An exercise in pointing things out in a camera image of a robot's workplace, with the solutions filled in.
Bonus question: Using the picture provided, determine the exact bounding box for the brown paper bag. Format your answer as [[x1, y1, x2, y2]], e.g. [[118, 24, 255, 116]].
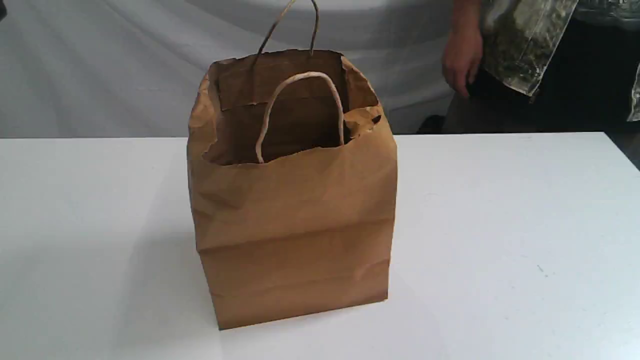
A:
[[187, 1, 398, 330]]

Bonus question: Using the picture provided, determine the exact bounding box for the person's bare hand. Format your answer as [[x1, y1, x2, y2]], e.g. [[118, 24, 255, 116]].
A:
[[442, 27, 483, 98]]

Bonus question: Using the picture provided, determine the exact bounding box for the white backdrop cloth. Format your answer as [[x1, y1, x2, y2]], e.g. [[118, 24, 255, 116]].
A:
[[0, 0, 451, 138]]

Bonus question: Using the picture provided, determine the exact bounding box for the person's camouflage jacket torso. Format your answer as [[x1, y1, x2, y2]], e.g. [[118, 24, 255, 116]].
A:
[[417, 0, 640, 135]]

